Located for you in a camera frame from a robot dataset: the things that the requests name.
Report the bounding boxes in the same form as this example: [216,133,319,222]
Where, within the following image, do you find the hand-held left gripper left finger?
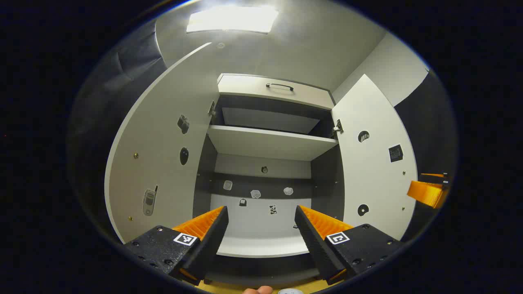
[124,206,229,285]

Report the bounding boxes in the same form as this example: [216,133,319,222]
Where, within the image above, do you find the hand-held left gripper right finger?
[295,205,404,285]

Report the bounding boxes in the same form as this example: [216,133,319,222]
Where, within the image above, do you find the white cabinet door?
[104,42,221,245]
[331,73,418,241]

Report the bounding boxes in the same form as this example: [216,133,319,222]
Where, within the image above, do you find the white shoe cabinet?
[192,73,346,286]

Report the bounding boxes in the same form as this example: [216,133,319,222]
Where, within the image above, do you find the white cabinet shelf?
[222,107,320,134]
[207,125,339,162]

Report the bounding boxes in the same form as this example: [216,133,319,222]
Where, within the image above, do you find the white cabinet drawer front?
[217,73,335,111]

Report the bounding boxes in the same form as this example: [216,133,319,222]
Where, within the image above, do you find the ceiling light panel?
[187,5,279,34]

